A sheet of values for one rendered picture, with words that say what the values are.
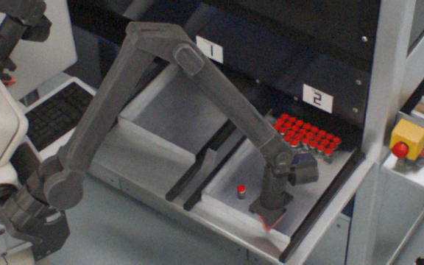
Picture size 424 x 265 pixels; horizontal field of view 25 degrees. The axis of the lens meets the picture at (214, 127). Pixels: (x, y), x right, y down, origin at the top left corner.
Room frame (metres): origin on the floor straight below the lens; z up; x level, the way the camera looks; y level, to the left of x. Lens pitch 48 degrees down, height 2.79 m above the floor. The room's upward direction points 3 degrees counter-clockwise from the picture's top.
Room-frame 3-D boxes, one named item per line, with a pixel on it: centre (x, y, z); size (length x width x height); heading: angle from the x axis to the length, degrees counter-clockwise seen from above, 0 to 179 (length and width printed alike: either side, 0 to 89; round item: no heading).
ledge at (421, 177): (1.57, -0.53, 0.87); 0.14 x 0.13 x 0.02; 144
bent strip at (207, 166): (1.52, 0.05, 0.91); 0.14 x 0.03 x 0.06; 143
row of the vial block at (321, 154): (1.61, -0.23, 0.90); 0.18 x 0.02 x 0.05; 54
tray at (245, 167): (1.53, -0.17, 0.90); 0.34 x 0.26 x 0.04; 144
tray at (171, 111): (1.80, 0.06, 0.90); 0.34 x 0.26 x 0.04; 144
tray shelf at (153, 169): (1.64, -0.04, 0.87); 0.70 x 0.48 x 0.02; 54
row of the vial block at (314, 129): (1.65, -0.26, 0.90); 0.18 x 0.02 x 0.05; 54
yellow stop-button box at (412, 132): (1.54, -0.49, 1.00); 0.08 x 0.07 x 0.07; 144
